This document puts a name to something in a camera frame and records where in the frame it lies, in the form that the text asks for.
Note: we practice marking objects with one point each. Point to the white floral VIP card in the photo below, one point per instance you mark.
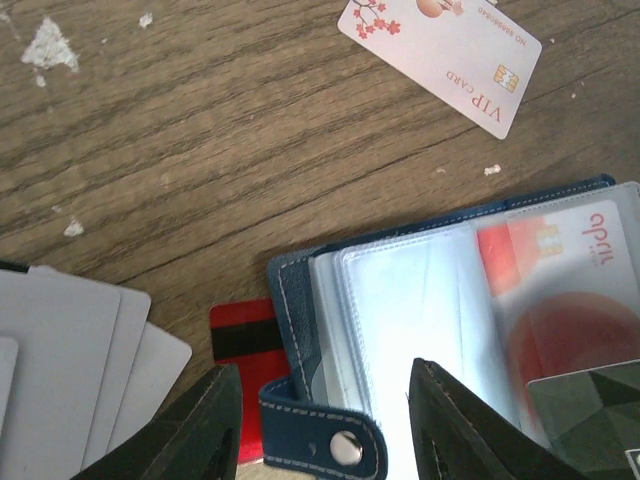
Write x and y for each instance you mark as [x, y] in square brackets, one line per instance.
[467, 53]

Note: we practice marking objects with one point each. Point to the blue leather card holder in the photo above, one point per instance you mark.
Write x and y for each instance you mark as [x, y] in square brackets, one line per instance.
[354, 315]

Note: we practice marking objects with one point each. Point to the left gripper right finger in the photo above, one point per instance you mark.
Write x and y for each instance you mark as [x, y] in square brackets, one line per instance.
[456, 435]

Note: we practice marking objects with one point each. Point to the black VIP card bottom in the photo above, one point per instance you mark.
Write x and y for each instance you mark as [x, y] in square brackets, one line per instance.
[590, 419]

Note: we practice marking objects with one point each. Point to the red striped card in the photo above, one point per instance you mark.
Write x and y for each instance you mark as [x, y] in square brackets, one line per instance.
[247, 335]

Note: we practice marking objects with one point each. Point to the white april red-circle card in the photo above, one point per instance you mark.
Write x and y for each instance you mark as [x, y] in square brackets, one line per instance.
[565, 294]

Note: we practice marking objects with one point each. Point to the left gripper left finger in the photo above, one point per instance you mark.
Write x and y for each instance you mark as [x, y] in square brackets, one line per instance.
[196, 437]

